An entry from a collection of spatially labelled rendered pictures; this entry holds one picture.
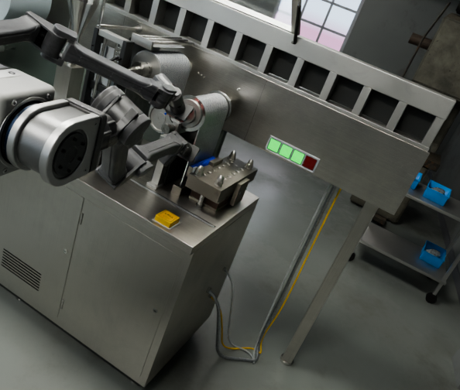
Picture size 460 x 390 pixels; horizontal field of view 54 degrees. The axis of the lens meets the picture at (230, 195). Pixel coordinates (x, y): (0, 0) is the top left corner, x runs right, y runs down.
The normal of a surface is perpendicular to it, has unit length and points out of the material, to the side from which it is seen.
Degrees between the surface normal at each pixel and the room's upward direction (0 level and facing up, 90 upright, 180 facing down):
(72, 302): 90
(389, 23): 90
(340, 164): 90
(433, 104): 90
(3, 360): 0
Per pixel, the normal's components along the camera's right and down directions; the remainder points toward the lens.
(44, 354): 0.33, -0.84
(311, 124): -0.43, 0.27
